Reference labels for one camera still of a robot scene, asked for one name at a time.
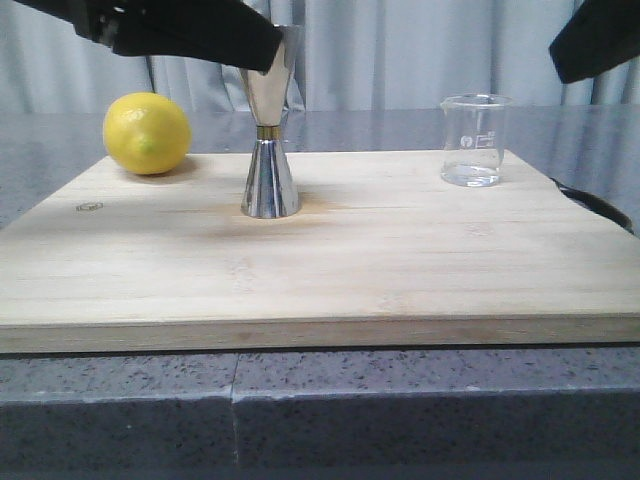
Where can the light wooden cutting board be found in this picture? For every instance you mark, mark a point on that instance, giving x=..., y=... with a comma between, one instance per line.
x=382, y=252

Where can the clear glass beaker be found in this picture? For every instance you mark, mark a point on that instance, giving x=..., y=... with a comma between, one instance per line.
x=474, y=138

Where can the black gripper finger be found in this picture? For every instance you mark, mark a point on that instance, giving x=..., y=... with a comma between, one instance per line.
x=599, y=36

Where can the yellow lemon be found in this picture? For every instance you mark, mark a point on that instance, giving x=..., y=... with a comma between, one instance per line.
x=146, y=133

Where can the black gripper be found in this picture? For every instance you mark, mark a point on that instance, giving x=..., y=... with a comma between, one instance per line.
x=225, y=32

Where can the black board handle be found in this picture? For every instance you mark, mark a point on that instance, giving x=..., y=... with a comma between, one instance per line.
x=596, y=205

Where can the steel hourglass jigger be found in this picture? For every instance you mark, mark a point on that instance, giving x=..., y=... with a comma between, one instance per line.
x=270, y=192

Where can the grey pleated curtain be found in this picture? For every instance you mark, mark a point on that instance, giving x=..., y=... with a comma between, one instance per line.
x=356, y=55

